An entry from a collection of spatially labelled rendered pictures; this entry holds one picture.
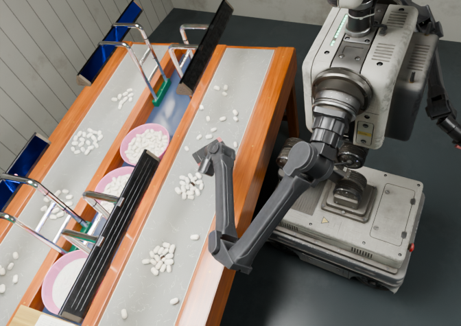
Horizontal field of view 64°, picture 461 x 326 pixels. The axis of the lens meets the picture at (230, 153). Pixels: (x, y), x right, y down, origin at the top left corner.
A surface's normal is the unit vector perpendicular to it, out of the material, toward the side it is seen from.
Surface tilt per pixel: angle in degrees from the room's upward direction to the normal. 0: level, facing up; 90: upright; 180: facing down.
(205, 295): 0
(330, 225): 0
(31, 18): 90
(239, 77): 0
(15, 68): 90
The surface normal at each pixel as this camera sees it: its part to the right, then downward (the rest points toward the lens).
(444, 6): -0.44, 0.77
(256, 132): -0.21, -0.58
